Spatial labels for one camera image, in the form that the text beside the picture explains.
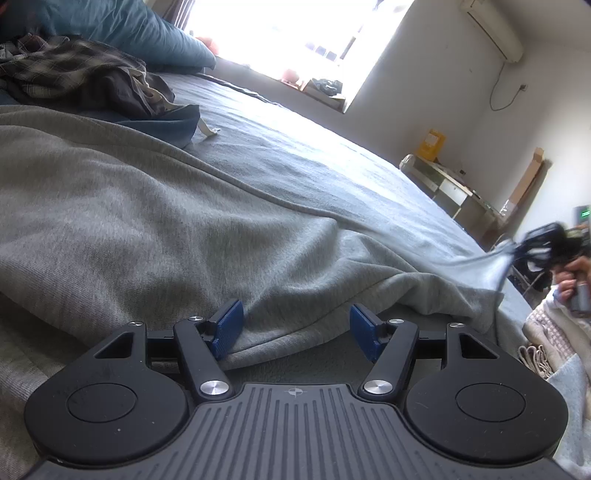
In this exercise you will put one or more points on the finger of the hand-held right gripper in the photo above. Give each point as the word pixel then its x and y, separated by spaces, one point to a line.
pixel 540 244

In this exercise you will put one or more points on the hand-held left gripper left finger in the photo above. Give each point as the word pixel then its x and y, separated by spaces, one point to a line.
pixel 228 325

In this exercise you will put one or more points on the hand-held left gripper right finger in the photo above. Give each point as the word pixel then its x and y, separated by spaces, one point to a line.
pixel 364 327

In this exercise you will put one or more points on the grey sweatshirt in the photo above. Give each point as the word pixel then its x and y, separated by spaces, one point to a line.
pixel 138 207

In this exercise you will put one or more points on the windowsill box with clothes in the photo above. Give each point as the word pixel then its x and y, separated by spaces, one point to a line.
pixel 325 90

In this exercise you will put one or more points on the person's right hand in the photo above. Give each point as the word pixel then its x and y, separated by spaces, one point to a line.
pixel 565 279

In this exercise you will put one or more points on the tall cardboard piece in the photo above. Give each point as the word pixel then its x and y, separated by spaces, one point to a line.
pixel 531 177

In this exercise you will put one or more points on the white folded garment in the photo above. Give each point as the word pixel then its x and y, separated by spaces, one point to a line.
pixel 568 318

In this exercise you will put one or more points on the pink checked folded garment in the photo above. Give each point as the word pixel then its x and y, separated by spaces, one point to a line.
pixel 554 339

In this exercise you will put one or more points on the pale wooden desk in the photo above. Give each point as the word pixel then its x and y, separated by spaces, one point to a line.
pixel 450 189

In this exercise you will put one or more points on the beige striped cloth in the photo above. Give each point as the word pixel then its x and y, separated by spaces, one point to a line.
pixel 535 362

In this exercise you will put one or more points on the yellow box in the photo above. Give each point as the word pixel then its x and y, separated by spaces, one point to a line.
pixel 431 145

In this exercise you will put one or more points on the pale round object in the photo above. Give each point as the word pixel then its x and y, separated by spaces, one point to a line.
pixel 407 162

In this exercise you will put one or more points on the white air conditioner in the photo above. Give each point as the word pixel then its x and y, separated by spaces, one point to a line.
pixel 494 32

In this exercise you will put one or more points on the small orange pot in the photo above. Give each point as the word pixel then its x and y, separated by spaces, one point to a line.
pixel 291 77

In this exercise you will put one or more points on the orange soft item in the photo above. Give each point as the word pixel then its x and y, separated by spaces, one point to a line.
pixel 210 46

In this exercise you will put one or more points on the bright window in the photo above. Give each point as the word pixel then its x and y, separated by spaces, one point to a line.
pixel 300 37

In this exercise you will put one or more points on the dark plaid shirt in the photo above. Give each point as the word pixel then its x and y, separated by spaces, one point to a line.
pixel 69 69

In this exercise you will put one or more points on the teal duvet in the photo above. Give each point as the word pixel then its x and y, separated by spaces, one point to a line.
pixel 138 37

